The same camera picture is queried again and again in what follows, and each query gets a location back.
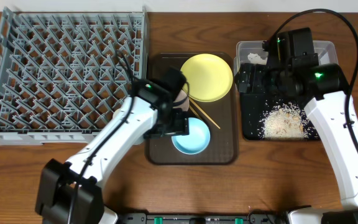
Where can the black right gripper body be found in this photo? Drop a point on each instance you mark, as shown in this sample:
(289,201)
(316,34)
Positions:
(263,81)

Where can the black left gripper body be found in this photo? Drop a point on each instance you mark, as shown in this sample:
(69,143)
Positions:
(169,129)

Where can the white tissue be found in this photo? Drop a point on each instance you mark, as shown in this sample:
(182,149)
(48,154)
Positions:
(257,59)

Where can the white pink shallow bowl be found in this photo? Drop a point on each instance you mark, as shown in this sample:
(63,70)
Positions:
(182,102)

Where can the light blue bowl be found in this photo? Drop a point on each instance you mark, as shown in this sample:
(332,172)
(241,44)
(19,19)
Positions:
(196,141)

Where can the rice and food scraps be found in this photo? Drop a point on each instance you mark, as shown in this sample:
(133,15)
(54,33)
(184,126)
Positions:
(285,122)

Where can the pale green cup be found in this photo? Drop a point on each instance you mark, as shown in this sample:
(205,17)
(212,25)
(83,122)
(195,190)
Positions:
(116,112)

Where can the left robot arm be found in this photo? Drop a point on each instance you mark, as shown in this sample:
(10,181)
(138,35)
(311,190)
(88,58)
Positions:
(72,192)

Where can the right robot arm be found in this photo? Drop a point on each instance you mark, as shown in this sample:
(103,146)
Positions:
(323,93)

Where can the clear plastic waste bin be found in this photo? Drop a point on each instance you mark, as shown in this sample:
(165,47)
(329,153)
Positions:
(325,49)

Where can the grey plastic dishwasher rack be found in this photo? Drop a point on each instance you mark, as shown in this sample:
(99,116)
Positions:
(62,75)

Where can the wooden chopstick lower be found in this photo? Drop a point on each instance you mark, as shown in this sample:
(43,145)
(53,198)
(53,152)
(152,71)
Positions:
(194,112)

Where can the wooden chopstick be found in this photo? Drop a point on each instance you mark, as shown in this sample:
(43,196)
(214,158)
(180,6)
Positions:
(194,112)
(205,113)

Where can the wooden chopstick upper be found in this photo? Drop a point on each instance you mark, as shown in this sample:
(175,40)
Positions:
(205,113)

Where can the dark brown serving tray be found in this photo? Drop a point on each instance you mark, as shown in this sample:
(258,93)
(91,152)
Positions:
(223,146)

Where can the black rectangular tray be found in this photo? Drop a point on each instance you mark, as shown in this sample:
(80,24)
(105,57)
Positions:
(252,107)

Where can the yellow round plate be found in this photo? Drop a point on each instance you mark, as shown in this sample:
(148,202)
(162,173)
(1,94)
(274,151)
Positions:
(209,77)

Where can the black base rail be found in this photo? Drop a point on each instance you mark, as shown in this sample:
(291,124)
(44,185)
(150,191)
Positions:
(258,217)

